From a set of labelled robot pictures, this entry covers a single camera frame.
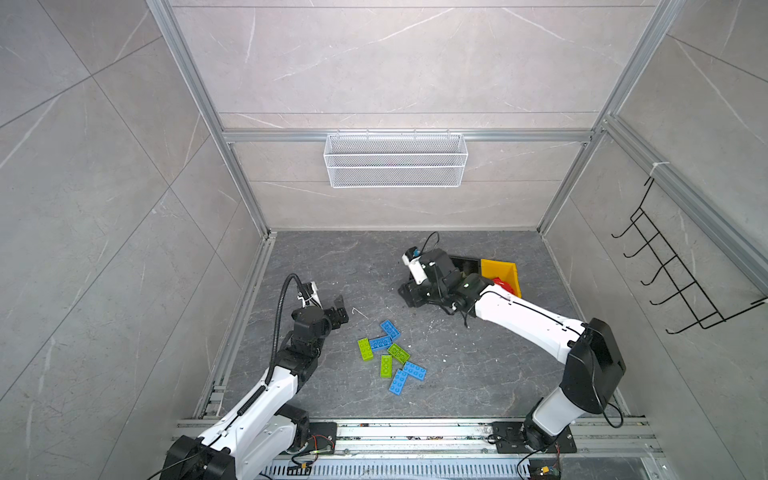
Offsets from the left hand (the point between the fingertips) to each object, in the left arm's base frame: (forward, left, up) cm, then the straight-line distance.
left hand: (326, 294), depth 83 cm
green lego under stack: (-12, -20, -15) cm, 28 cm away
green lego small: (-16, -17, -15) cm, 27 cm away
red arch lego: (+7, -57, -9) cm, 58 cm away
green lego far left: (-11, -11, -14) cm, 21 cm away
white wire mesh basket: (+44, -22, +15) cm, 51 cm away
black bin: (+20, -49, -15) cm, 56 cm away
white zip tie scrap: (+2, -6, -15) cm, 16 cm away
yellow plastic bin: (+14, -60, -10) cm, 63 cm away
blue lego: (-4, -18, -15) cm, 24 cm away
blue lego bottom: (-21, -20, -14) cm, 32 cm away
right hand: (+2, -24, +1) cm, 24 cm away
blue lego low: (-9, -15, -14) cm, 22 cm away
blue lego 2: (-18, -25, -14) cm, 33 cm away
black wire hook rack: (-19, -81, +20) cm, 85 cm away
